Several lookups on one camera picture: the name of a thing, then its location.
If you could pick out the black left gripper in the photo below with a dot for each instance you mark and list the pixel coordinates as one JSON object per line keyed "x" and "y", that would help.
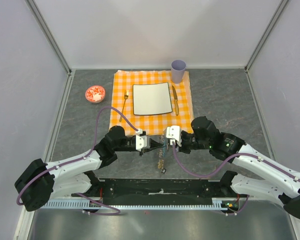
{"x": 153, "y": 144}

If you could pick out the white square plate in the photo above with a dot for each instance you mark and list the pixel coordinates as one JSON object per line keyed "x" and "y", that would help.
{"x": 151, "y": 99}

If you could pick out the lilac plastic cup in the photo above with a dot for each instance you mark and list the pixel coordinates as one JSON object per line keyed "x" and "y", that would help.
{"x": 178, "y": 68}

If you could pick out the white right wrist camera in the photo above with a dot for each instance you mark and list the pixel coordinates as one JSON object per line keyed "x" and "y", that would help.
{"x": 173, "y": 135}

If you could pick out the red white patterned bowl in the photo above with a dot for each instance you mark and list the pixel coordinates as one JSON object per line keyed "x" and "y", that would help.
{"x": 95, "y": 94}

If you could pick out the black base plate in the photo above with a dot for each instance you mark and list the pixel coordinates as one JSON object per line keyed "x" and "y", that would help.
{"x": 158, "y": 192}

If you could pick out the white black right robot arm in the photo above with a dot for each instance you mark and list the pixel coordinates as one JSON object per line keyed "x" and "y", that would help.
{"x": 278, "y": 184}

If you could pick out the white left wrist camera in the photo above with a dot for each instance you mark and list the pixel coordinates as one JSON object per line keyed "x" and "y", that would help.
{"x": 142, "y": 140}

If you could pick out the orange white checkered cloth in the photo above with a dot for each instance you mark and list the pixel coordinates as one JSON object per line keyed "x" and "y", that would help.
{"x": 155, "y": 124}

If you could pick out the gold knife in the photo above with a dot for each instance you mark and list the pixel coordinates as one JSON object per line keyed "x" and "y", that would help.
{"x": 175, "y": 101}

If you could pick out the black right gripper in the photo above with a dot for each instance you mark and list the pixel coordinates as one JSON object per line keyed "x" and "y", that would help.
{"x": 182, "y": 149}

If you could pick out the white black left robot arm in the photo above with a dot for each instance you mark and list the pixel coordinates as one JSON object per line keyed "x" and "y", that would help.
{"x": 41, "y": 182}

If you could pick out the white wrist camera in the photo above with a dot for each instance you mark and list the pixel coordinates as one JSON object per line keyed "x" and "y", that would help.
{"x": 142, "y": 140}
{"x": 173, "y": 135}

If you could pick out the blue key tag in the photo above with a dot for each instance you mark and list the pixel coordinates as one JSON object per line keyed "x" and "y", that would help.
{"x": 165, "y": 150}

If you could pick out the grey slotted cable duct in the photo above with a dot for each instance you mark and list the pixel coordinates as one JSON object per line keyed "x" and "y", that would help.
{"x": 84, "y": 204}

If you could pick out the gold fork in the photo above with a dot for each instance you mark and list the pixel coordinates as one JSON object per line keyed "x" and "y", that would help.
{"x": 126, "y": 96}

